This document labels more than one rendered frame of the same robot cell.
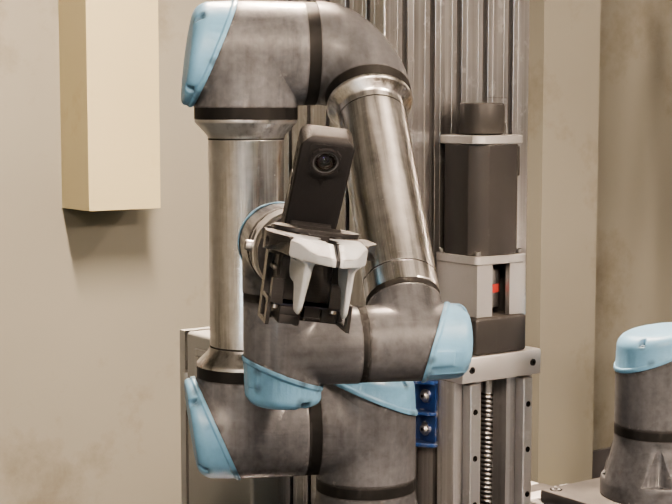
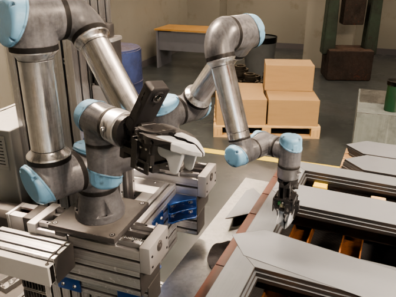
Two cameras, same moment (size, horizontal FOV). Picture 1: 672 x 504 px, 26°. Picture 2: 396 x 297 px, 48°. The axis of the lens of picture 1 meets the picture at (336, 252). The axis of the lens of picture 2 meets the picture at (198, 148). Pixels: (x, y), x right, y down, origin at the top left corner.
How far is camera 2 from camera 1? 0.68 m
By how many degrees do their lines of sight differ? 38
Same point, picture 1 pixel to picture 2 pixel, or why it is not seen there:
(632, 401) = not seen: hidden behind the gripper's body
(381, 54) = (96, 17)
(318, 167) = (155, 100)
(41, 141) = not seen: outside the picture
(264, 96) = (49, 41)
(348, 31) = (81, 7)
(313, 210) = (147, 116)
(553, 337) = not seen: hidden behind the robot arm
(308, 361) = (121, 167)
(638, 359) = (161, 111)
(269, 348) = (106, 167)
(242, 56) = (37, 23)
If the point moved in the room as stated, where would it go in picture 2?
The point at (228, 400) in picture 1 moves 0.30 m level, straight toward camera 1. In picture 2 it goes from (50, 174) to (106, 223)
